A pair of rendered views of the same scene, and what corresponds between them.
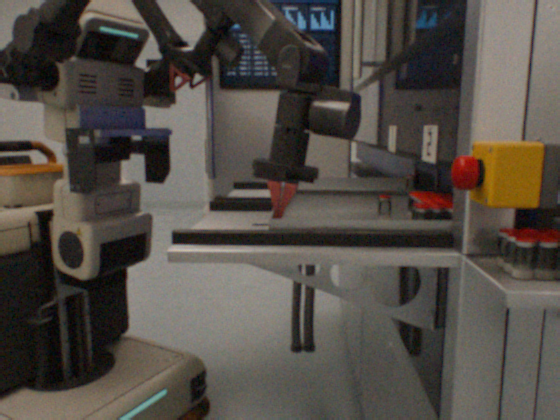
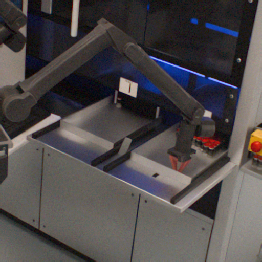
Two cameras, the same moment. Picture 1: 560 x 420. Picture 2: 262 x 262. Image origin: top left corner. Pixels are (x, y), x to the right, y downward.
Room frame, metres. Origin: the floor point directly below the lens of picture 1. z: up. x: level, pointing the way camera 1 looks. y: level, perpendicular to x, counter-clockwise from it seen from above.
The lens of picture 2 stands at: (-0.08, 1.88, 2.12)
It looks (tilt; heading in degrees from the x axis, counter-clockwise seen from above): 28 degrees down; 299
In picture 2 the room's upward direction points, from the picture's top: 7 degrees clockwise
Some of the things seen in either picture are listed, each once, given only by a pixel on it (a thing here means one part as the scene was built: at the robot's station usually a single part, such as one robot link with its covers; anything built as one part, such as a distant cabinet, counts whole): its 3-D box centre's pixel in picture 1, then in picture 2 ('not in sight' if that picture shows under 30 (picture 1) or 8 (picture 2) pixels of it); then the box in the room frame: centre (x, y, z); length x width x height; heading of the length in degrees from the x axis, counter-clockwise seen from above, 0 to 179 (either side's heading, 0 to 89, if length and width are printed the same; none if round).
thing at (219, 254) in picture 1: (326, 213); (136, 148); (0.99, -0.10, 0.87); 0.70 x 0.48 x 0.02; 177
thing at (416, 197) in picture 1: (424, 212); (195, 142); (0.81, -0.25, 0.90); 0.18 x 0.02 x 0.05; 177
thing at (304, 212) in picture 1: (372, 215); (183, 151); (0.81, -0.16, 0.90); 0.34 x 0.26 x 0.04; 87
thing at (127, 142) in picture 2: not in sight; (117, 151); (0.99, 0.03, 0.91); 0.14 x 0.03 x 0.06; 87
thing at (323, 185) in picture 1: (352, 190); (112, 121); (1.15, -0.18, 0.90); 0.34 x 0.26 x 0.04; 87
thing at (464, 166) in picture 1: (469, 173); (256, 146); (0.56, -0.22, 0.99); 0.04 x 0.04 x 0.04; 87
